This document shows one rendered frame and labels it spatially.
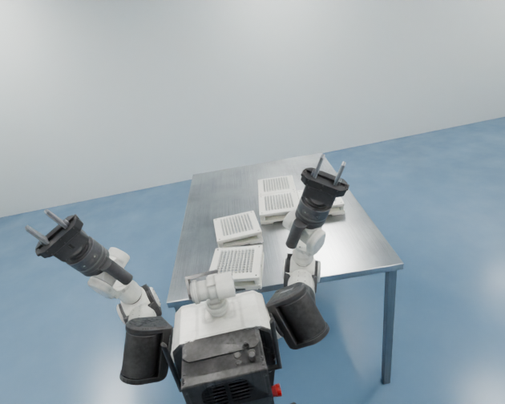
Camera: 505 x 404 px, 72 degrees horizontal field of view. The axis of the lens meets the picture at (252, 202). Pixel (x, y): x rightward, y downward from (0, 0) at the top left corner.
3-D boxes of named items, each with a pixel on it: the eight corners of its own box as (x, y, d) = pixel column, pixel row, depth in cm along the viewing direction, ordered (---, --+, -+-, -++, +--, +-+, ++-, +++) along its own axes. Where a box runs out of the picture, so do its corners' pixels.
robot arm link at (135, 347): (155, 356, 103) (156, 378, 90) (123, 357, 101) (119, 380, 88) (159, 317, 104) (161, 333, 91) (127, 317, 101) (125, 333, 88)
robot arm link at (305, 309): (325, 311, 104) (327, 332, 91) (298, 323, 106) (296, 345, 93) (305, 277, 104) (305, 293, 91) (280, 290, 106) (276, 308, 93)
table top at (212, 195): (193, 178, 292) (192, 174, 290) (321, 156, 291) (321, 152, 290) (167, 308, 159) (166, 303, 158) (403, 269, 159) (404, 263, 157)
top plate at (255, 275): (216, 251, 179) (215, 248, 178) (263, 248, 175) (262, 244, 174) (207, 284, 157) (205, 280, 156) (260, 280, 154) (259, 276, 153)
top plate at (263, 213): (258, 198, 223) (258, 195, 222) (296, 193, 221) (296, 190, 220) (259, 217, 201) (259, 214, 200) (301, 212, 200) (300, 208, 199)
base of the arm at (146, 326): (168, 367, 101) (168, 387, 90) (123, 367, 99) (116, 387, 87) (175, 316, 102) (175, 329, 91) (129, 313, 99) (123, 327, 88)
